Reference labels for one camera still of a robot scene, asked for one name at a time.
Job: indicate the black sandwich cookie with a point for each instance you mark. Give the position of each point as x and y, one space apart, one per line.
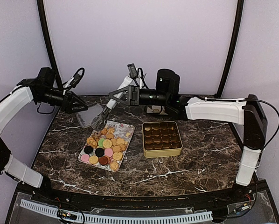
99 152
88 150

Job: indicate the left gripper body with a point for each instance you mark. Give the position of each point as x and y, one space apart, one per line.
65 106

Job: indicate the round yellow biscuit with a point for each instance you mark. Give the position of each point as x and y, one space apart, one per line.
93 159

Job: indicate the green sandwich cookie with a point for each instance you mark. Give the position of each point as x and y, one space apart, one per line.
100 142

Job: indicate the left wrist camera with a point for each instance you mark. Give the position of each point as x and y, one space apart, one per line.
73 81

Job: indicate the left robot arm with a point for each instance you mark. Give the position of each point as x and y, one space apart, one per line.
18 125

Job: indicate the brown chocolate cookie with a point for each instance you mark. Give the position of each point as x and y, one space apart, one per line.
104 160

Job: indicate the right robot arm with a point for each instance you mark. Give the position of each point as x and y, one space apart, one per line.
243 111

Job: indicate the silver tin lid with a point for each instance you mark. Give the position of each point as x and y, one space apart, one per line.
85 118

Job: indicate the gold cookie tin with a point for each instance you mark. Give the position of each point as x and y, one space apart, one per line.
161 139

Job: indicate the white slotted cable duct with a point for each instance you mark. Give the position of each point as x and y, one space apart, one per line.
115 216

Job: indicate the swirl butter cookie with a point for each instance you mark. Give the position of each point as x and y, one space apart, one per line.
114 165

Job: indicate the square floral plate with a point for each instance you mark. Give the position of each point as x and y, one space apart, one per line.
156 110

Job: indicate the pink sandwich cookie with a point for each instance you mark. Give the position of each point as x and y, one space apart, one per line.
108 152
84 158

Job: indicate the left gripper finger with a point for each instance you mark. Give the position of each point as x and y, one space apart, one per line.
77 102
77 109

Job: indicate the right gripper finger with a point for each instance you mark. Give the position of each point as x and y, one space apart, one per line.
119 92
124 100

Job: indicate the floral cookie tray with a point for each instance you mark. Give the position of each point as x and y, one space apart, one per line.
117 137

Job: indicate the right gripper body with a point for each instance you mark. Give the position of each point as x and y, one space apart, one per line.
135 95

